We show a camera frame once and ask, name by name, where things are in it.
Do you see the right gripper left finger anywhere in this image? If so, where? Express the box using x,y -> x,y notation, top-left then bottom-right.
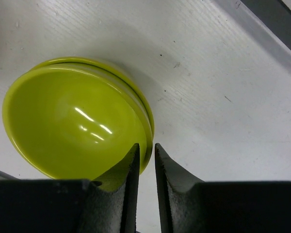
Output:
0,144 -> 140,233

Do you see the lime green bowl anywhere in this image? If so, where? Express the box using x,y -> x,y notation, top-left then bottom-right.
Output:
41,56 -> 155,175
2,63 -> 153,180

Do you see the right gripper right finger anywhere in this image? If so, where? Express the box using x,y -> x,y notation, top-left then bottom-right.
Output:
155,144 -> 291,233

